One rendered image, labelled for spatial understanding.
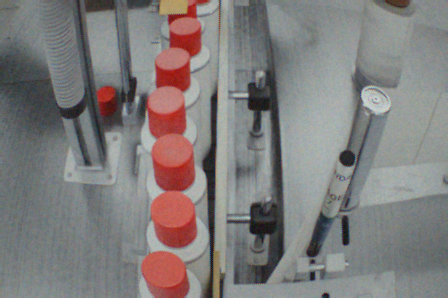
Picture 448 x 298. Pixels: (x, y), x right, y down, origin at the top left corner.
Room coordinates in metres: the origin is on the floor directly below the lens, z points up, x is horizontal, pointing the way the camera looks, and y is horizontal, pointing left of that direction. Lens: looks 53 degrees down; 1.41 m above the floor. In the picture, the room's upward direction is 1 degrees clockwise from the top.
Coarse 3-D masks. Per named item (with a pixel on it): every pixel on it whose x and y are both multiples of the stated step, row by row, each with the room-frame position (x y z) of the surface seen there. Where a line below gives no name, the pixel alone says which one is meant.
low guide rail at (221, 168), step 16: (224, 0) 0.68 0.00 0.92; (224, 16) 0.63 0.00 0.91; (224, 32) 0.59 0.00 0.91; (224, 48) 0.55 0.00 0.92; (224, 64) 0.52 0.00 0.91; (224, 80) 0.49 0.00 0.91; (224, 96) 0.46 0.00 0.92; (224, 112) 0.43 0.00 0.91; (224, 128) 0.41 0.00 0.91; (224, 144) 0.38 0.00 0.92; (224, 160) 0.36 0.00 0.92; (224, 176) 0.34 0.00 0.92; (224, 192) 0.32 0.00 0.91; (224, 208) 0.30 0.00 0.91; (224, 224) 0.28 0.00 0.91; (224, 240) 0.26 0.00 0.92; (224, 256) 0.24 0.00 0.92; (224, 272) 0.22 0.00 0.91
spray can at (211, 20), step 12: (204, 0) 0.49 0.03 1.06; (216, 0) 0.51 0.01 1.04; (204, 12) 0.48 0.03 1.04; (216, 12) 0.49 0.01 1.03; (216, 24) 0.49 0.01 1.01; (216, 36) 0.49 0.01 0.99; (216, 48) 0.49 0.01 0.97; (216, 60) 0.49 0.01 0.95; (216, 72) 0.49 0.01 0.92; (216, 84) 0.49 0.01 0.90
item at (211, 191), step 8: (216, 96) 0.49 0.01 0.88; (216, 104) 0.48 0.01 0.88; (216, 112) 0.46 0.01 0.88; (216, 120) 0.45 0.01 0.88; (216, 128) 0.44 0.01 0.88; (216, 136) 0.42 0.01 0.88; (216, 144) 0.41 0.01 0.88; (216, 152) 0.40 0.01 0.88; (208, 160) 0.39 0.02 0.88; (216, 160) 0.39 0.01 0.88; (208, 168) 0.38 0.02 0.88; (208, 176) 0.36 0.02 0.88; (208, 184) 0.35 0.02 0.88; (208, 192) 0.34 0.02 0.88; (208, 200) 0.33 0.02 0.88; (208, 208) 0.32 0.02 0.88; (208, 216) 0.31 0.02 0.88
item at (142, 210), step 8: (160, 40) 0.52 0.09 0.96; (160, 48) 0.50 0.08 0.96; (152, 80) 0.44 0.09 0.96; (144, 168) 0.32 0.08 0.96; (144, 176) 0.31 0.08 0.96; (144, 184) 0.30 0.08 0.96; (144, 192) 0.29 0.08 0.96; (136, 200) 0.28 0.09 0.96; (144, 200) 0.28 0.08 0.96; (136, 208) 0.27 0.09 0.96; (144, 208) 0.27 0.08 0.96; (136, 216) 0.26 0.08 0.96; (144, 216) 0.26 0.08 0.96; (136, 224) 0.25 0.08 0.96; (144, 224) 0.25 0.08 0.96; (136, 232) 0.24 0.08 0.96; (144, 232) 0.24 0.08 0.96; (136, 240) 0.23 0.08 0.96; (144, 240) 0.23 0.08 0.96; (136, 248) 0.22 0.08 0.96; (144, 248) 0.22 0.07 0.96
